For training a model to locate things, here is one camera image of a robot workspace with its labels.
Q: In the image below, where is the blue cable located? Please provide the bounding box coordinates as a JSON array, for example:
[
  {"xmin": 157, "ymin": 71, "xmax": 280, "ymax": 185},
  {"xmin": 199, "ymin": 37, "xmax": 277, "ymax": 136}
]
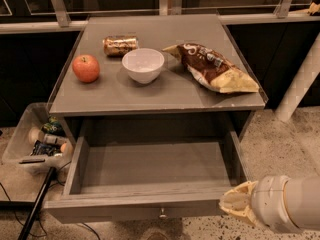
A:
[{"xmin": 77, "ymin": 222, "xmax": 102, "ymax": 240}]

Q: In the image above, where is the gold soda can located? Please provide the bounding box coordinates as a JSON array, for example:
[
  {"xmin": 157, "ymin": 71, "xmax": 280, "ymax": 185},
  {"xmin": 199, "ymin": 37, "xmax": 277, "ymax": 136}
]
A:
[{"xmin": 103, "ymin": 35, "xmax": 139, "ymax": 57}]

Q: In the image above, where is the white angled pole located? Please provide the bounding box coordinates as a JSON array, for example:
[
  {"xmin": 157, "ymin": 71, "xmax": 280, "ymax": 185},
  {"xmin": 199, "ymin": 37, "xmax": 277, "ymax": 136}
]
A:
[{"xmin": 275, "ymin": 34, "xmax": 320, "ymax": 122}]

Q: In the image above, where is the green snack bag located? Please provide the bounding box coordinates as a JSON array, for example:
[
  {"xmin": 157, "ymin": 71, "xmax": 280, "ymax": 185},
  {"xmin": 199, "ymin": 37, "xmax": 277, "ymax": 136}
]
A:
[{"xmin": 41, "ymin": 116, "xmax": 65, "ymax": 136}]

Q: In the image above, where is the blue snack packet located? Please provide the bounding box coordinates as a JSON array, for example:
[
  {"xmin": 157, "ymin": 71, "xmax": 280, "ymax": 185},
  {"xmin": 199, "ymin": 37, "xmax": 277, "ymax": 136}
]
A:
[{"xmin": 31, "ymin": 140, "xmax": 61, "ymax": 156}]

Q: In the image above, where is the brown yellow chip bag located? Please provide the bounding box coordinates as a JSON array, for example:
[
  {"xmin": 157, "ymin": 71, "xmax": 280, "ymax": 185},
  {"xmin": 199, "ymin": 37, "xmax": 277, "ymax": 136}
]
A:
[{"xmin": 163, "ymin": 43, "xmax": 259, "ymax": 94}]

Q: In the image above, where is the white bottle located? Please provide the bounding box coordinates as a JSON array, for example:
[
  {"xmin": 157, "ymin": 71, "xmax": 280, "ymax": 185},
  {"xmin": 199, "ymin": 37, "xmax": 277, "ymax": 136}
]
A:
[{"xmin": 28, "ymin": 127, "xmax": 67, "ymax": 146}]

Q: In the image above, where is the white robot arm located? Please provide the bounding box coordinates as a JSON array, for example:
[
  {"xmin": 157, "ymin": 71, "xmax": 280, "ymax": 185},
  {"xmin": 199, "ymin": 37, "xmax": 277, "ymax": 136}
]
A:
[{"xmin": 219, "ymin": 175, "xmax": 320, "ymax": 233}]

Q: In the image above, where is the metal railing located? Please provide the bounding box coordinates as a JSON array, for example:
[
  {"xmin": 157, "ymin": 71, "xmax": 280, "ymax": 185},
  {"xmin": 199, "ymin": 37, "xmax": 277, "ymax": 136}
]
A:
[{"xmin": 0, "ymin": 0, "xmax": 319, "ymax": 34}]

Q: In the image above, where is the white bowl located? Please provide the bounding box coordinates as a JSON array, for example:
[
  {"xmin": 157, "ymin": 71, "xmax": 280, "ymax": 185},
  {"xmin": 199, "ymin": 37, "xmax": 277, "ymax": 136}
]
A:
[{"xmin": 122, "ymin": 48, "xmax": 165, "ymax": 84}]

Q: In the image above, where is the clear plastic bin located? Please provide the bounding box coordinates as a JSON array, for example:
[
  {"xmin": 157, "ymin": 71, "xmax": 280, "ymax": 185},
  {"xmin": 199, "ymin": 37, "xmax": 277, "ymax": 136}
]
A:
[{"xmin": 2, "ymin": 103, "xmax": 73, "ymax": 174}]

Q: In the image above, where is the red apple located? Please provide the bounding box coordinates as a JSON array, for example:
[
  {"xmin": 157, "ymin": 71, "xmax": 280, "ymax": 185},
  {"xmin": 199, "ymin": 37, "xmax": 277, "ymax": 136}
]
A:
[{"xmin": 72, "ymin": 54, "xmax": 100, "ymax": 83}]

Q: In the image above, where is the grey drawer cabinet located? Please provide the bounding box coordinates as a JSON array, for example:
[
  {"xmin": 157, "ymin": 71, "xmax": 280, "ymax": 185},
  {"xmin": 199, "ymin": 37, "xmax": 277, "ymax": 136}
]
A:
[{"xmin": 50, "ymin": 14, "xmax": 266, "ymax": 139}]

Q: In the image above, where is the black pole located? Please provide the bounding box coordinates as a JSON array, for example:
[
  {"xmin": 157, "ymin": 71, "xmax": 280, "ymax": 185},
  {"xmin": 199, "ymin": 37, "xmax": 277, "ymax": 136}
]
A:
[{"xmin": 18, "ymin": 167, "xmax": 56, "ymax": 240}]

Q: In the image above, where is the grey top drawer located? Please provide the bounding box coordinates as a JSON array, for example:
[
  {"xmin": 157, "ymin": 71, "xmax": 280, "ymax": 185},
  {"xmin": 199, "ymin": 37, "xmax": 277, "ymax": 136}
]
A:
[{"xmin": 45, "ymin": 131, "xmax": 251, "ymax": 223}]

